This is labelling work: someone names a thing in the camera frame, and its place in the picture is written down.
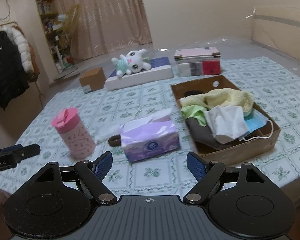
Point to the green floral tablecloth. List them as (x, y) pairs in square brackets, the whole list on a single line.
[(275, 90)]

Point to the white bunny plush toy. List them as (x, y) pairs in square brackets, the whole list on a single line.
[(130, 63)]

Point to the stack of books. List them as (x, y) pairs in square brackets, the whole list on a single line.
[(198, 61)]

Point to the green microfibre cloth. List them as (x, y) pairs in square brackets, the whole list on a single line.
[(195, 111)]

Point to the dark grey cloth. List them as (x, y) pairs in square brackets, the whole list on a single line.
[(203, 136)]

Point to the white flat box blue top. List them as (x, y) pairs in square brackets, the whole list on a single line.
[(161, 69)]

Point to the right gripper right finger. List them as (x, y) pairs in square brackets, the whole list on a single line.
[(208, 176)]

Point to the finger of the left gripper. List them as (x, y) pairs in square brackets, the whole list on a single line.
[(11, 148), (25, 152)]

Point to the beige curtain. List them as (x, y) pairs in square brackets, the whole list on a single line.
[(106, 25)]

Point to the small green box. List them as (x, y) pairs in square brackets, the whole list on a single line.
[(146, 59)]

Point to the pink lidded cup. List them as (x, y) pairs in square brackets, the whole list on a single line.
[(75, 135)]

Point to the blue face mask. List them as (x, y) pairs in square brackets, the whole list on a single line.
[(254, 121)]

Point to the yellow towel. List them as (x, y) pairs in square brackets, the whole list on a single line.
[(221, 97)]

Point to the purple tissue pack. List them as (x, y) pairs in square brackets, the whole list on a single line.
[(149, 136)]

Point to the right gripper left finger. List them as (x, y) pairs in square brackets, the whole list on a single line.
[(90, 176)]

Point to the small closed cardboard box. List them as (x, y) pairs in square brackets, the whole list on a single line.
[(92, 80)]

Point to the white cloth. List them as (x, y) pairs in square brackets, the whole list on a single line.
[(226, 123)]

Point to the standing fan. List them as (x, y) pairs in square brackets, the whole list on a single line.
[(62, 39)]

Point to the dark brown scrunchie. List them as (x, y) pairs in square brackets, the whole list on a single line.
[(115, 141)]

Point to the bookshelf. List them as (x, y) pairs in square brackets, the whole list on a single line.
[(53, 30)]

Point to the black jacket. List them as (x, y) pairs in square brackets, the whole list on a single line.
[(13, 79)]

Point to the plastic wrapped headboard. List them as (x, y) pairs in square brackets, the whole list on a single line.
[(277, 27)]

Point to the white puffer jacket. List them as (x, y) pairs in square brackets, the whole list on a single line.
[(18, 39)]

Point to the brown jacket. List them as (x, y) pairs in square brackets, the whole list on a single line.
[(33, 77)]

